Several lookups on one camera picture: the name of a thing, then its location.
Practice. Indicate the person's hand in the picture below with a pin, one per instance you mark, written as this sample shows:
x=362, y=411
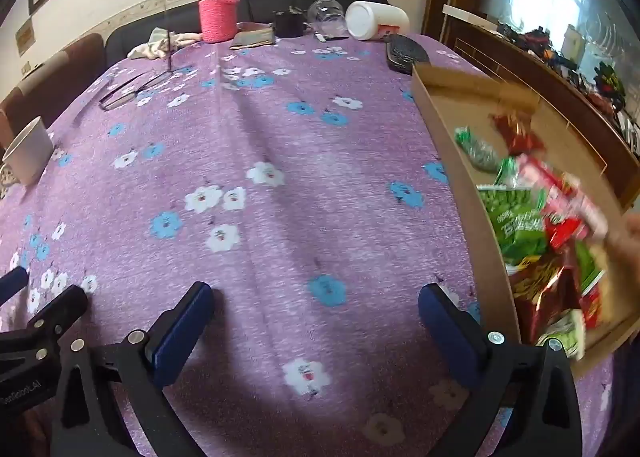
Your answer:
x=623, y=247

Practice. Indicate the green-ended clear candy pack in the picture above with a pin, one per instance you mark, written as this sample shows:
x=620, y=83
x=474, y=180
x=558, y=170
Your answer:
x=480, y=153

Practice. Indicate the red candy wrapper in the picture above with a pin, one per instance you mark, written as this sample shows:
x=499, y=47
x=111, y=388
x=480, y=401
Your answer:
x=516, y=130

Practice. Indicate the purple floral tablecloth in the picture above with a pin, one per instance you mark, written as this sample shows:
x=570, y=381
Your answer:
x=302, y=185

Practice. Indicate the pink thermos bottle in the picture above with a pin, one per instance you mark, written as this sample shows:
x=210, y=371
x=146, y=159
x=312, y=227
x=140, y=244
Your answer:
x=219, y=19

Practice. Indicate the black-framed eyeglasses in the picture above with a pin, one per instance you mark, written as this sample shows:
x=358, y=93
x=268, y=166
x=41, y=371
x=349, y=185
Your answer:
x=141, y=82

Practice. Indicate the brown chair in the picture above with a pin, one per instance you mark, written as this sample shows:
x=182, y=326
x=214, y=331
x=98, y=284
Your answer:
x=52, y=87

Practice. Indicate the green white snack packet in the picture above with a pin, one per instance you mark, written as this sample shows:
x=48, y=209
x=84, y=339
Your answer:
x=569, y=331

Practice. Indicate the black small container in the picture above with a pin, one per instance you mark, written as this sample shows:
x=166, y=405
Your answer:
x=289, y=23

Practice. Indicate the cardboard snack box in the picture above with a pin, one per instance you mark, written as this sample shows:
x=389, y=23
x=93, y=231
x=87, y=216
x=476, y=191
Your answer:
x=449, y=99

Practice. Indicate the clear glass jar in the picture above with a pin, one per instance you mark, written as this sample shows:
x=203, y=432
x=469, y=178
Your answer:
x=327, y=20

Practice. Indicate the pink red snack packet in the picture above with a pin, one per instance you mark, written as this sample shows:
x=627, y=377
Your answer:
x=566, y=208

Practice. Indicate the glass partition with flowers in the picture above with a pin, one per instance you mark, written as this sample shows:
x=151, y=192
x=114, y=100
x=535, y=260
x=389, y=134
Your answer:
x=610, y=30

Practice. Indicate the beige cloth gloves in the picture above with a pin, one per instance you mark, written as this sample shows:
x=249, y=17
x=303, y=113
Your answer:
x=162, y=42

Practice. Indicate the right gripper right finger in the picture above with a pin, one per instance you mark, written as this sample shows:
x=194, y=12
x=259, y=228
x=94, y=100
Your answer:
x=535, y=382

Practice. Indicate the wooden cabinet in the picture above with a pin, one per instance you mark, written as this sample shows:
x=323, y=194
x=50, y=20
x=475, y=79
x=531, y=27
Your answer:
x=463, y=27

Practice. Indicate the green peas snack bag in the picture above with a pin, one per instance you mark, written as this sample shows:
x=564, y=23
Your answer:
x=517, y=222

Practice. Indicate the black glasses case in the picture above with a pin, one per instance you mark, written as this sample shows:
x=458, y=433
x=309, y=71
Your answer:
x=403, y=53

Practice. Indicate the small notebook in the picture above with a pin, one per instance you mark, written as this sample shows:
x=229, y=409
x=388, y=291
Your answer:
x=251, y=35

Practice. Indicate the black sofa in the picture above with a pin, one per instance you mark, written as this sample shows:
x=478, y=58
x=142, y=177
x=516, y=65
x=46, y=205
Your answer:
x=185, y=18

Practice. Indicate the clutter on cabinet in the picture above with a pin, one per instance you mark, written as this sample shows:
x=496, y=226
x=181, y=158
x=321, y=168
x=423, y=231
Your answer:
x=601, y=85

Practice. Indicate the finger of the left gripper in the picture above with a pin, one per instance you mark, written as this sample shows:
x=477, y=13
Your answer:
x=30, y=357
x=12, y=283

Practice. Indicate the white plastic jar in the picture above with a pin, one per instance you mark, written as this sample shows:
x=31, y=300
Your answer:
x=370, y=21

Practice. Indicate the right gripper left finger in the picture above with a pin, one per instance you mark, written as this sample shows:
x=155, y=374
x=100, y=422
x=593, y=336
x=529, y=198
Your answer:
x=87, y=420

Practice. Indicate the white paper cup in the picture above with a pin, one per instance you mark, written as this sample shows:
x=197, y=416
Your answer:
x=29, y=153

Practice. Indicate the dark red snack bag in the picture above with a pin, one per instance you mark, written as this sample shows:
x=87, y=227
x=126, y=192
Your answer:
x=543, y=292

